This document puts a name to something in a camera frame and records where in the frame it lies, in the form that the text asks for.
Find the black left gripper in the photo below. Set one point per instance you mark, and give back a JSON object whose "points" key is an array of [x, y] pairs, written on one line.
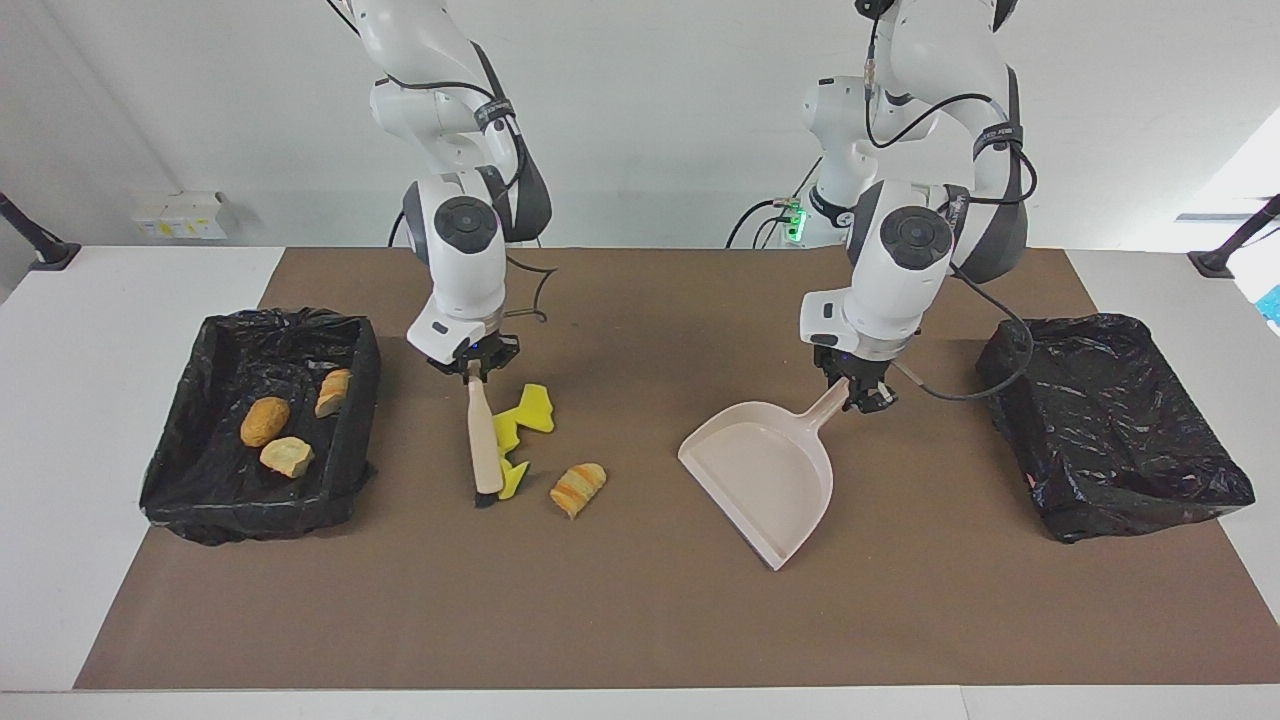
{"points": [[855, 365]]}

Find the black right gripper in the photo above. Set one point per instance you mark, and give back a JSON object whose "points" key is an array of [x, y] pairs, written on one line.
{"points": [[480, 355]]}

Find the yellow sponge piece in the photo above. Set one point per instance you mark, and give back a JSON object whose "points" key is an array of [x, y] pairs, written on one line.
{"points": [[538, 408], [515, 480], [508, 432]]}

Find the beige brush black bristles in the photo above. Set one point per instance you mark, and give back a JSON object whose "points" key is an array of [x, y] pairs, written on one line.
{"points": [[485, 440]]}

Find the beige plastic dustpan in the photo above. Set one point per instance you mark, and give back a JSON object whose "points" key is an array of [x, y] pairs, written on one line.
{"points": [[770, 480]]}

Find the striped croissant piece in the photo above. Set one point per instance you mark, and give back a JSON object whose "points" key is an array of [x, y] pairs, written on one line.
{"points": [[333, 393], [577, 490]]}

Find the pale bread chunk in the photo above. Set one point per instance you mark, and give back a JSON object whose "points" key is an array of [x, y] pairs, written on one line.
{"points": [[287, 457]]}

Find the brown bread roll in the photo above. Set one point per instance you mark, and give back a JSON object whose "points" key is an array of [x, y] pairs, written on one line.
{"points": [[265, 421]]}

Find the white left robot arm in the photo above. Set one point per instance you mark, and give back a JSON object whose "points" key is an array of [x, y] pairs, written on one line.
{"points": [[900, 280]]}

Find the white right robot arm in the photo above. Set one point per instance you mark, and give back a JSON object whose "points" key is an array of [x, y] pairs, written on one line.
{"points": [[470, 270]]}

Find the bin with black bag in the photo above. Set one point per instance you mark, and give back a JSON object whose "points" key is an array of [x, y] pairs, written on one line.
{"points": [[200, 490], [1110, 430]]}

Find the brown table mat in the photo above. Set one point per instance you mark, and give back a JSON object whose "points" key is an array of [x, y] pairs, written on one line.
{"points": [[640, 620]]}

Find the blue object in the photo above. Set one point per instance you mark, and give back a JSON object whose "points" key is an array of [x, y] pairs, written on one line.
{"points": [[1273, 305]]}

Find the white wall socket box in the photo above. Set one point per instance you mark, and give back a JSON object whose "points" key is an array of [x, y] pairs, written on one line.
{"points": [[180, 215]]}

